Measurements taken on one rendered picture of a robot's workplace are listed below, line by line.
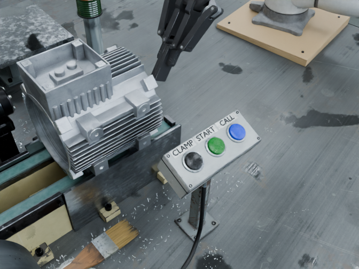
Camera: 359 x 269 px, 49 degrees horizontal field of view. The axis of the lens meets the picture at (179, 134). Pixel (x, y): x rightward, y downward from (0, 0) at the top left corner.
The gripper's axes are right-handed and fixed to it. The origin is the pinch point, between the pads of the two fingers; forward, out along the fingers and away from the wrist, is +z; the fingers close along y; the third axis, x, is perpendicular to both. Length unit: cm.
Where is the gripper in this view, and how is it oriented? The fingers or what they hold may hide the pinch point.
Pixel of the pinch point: (164, 62)
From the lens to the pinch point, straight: 74.6
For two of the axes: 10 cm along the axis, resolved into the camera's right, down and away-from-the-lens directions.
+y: 6.6, 5.6, -5.0
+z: -4.1, 8.3, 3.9
